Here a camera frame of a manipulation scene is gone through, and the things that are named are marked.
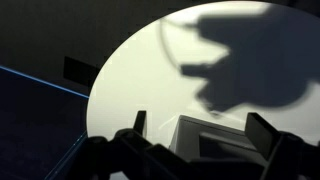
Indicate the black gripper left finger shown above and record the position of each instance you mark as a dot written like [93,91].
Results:
[130,156]

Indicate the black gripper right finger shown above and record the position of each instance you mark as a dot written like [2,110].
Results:
[286,156]

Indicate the grey toy stove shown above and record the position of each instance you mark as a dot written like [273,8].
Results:
[190,140]

